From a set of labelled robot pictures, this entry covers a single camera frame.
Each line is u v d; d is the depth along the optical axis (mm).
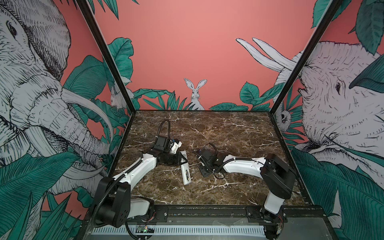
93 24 746
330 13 704
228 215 757
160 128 1104
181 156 776
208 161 680
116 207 409
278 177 466
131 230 700
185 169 811
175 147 796
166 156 714
